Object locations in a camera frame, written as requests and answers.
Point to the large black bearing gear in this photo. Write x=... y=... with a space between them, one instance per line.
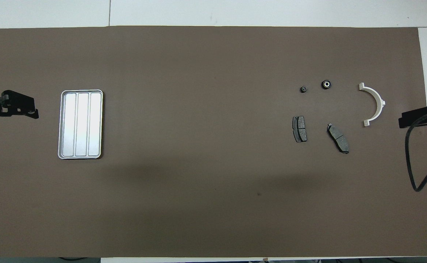
x=326 y=84

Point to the silver metal tray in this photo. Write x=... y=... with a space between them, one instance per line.
x=80 y=124

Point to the dark grey brake pad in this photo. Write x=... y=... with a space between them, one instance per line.
x=299 y=128
x=338 y=138

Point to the brown table mat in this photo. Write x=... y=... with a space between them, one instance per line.
x=213 y=73

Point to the white semicircular bracket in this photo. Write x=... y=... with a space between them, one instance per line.
x=380 y=102

